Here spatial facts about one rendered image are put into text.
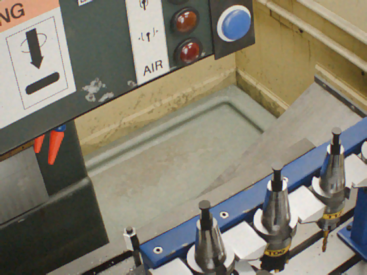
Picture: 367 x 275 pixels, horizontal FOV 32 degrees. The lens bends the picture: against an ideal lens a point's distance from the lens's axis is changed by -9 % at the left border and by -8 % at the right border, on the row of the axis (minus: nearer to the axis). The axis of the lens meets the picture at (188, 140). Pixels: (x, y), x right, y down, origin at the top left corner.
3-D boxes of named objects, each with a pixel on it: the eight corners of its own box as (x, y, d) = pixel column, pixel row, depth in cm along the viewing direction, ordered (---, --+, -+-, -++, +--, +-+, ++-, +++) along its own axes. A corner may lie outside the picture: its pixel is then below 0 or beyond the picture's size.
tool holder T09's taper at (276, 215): (280, 202, 96) (280, 168, 91) (297, 220, 93) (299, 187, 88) (254, 216, 94) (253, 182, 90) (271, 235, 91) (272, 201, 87)
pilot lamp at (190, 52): (203, 59, 58) (201, 38, 56) (181, 69, 57) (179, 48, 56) (199, 56, 58) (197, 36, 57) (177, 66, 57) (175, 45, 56)
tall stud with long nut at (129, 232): (149, 271, 129) (139, 229, 120) (137, 277, 128) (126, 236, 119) (142, 262, 130) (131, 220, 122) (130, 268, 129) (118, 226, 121)
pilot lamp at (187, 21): (200, 29, 56) (198, 8, 54) (177, 38, 55) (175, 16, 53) (196, 26, 56) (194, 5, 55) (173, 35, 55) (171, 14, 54)
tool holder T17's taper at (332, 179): (329, 167, 100) (331, 134, 95) (351, 181, 97) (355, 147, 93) (312, 184, 97) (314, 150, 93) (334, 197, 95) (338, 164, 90)
